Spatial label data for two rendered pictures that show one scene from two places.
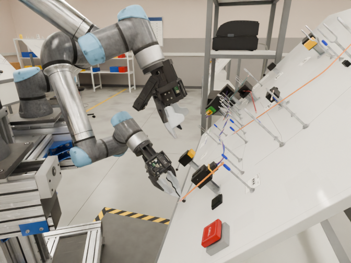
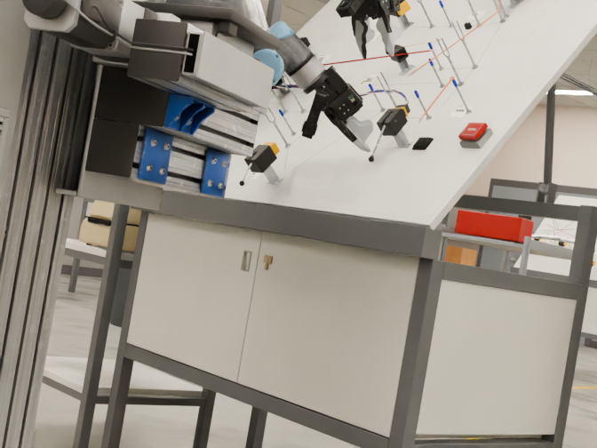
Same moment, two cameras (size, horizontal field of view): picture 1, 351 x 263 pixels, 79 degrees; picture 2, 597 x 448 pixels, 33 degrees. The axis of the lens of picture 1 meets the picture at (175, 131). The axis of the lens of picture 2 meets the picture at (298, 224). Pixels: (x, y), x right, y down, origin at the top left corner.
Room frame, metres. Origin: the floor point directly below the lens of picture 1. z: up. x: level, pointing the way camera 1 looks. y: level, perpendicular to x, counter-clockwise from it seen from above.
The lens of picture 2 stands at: (-0.66, 2.00, 0.80)
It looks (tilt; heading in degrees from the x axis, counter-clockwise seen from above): 1 degrees up; 305
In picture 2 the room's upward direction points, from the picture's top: 10 degrees clockwise
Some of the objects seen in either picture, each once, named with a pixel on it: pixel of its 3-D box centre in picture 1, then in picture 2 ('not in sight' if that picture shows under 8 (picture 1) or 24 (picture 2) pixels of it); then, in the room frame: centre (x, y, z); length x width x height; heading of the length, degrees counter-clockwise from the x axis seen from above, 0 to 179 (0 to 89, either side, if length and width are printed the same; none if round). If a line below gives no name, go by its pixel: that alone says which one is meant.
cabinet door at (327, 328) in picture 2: not in sight; (322, 325); (0.64, -0.02, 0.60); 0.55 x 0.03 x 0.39; 166
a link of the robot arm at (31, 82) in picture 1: (30, 81); not in sight; (1.08, 0.72, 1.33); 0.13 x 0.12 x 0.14; 136
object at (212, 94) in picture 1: (228, 98); not in sight; (1.72, -0.43, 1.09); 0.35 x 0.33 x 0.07; 166
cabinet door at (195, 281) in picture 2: not in sight; (191, 291); (1.17, -0.16, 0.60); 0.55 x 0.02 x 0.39; 166
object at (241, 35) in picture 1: (234, 36); not in sight; (1.68, -0.43, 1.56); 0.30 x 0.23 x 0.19; 78
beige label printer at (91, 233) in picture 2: not in sight; (138, 222); (1.67, -0.42, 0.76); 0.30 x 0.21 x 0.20; 79
